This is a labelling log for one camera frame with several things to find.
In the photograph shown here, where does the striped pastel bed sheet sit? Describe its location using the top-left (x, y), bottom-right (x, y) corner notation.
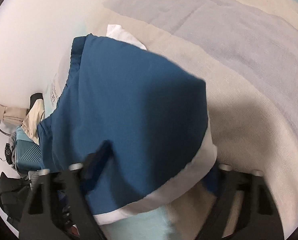
top-left (46, 0), bottom-right (298, 239)

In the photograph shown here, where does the white and navy sweatshirt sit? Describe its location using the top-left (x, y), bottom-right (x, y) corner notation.
top-left (37, 34), bottom-right (217, 225)

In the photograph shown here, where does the teal ribbed suitcase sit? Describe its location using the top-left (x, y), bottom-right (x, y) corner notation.
top-left (15, 126), bottom-right (41, 173)

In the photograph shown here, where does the black jacket pile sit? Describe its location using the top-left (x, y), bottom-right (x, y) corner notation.
top-left (0, 172), bottom-right (31, 223)

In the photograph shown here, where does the beige tied curtain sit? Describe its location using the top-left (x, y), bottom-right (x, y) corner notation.
top-left (0, 105), bottom-right (29, 125)

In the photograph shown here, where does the beige and black folded garment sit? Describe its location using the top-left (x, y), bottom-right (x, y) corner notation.
top-left (21, 93), bottom-right (45, 145)

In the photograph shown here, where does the grey cloth with black device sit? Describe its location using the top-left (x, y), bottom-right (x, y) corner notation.
top-left (2, 132), bottom-right (16, 170)

